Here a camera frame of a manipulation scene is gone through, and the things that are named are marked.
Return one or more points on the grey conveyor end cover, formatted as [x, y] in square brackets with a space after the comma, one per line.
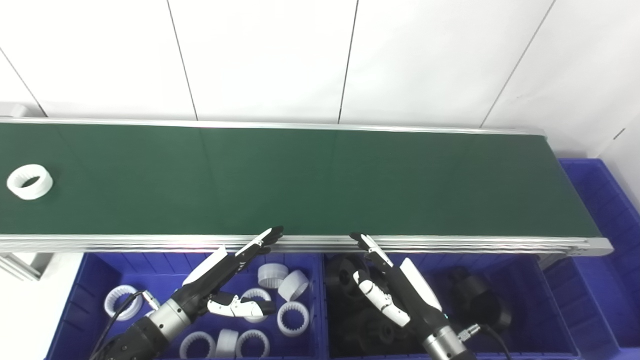
[12, 110]

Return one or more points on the green conveyor belt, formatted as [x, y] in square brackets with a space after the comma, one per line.
[300, 243]
[310, 180]

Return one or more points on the blue bin with white rings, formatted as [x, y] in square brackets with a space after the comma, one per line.
[85, 300]

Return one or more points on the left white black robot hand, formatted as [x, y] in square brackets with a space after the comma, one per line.
[210, 277]

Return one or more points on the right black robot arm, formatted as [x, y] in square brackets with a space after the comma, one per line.
[445, 345]

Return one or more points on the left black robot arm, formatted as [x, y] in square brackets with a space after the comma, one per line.
[145, 335]

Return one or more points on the aluminium conveyor leg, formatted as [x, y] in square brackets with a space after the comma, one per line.
[22, 265]

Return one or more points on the empty blue bin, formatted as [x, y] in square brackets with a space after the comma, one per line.
[600, 260]

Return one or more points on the blue bin with black parts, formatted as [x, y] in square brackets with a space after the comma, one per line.
[540, 300]

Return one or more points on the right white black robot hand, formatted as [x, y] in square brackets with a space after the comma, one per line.
[412, 295]

